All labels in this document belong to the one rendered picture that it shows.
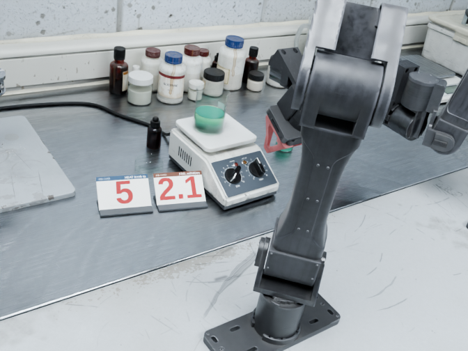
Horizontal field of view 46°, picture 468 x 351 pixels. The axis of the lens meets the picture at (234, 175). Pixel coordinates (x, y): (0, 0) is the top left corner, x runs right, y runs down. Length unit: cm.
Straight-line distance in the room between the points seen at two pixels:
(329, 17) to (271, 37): 108
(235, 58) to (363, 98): 90
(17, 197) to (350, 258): 57
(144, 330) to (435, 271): 51
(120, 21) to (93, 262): 73
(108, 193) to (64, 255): 15
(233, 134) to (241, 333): 43
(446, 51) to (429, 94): 91
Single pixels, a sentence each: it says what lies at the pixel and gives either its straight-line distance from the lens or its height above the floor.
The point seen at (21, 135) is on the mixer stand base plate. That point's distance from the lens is 116.
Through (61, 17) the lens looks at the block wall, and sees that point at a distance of 136.
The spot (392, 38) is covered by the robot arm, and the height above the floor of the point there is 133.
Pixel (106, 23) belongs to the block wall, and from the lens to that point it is 141.
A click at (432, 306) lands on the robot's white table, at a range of 94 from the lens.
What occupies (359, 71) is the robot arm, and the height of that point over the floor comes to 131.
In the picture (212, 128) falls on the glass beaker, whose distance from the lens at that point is 103.
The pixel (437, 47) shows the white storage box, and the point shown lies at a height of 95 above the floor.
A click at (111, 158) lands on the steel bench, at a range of 110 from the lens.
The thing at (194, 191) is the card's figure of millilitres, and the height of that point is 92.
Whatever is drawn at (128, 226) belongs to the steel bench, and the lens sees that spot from 93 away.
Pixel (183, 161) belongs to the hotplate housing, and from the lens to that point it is 106.
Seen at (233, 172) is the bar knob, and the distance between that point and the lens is 99.
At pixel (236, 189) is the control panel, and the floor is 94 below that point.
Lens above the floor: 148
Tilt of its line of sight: 32 degrees down
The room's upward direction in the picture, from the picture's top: 10 degrees clockwise
